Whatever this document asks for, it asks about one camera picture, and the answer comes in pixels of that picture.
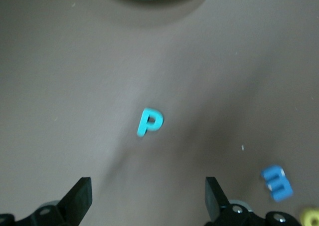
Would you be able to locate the yellow foam letter d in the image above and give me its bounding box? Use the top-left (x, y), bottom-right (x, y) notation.
top-left (299, 206), bottom-right (319, 226)

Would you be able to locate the blue foam letter m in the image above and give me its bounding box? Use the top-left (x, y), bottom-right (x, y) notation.
top-left (260, 164), bottom-right (294, 203)

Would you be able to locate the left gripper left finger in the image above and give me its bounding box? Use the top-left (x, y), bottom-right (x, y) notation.
top-left (14, 177), bottom-right (93, 226)

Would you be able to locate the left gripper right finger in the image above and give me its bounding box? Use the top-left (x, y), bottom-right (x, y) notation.
top-left (204, 177), bottom-right (266, 226)

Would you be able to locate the teal foam letter p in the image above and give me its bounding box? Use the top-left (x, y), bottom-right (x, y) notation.
top-left (136, 107), bottom-right (165, 138)

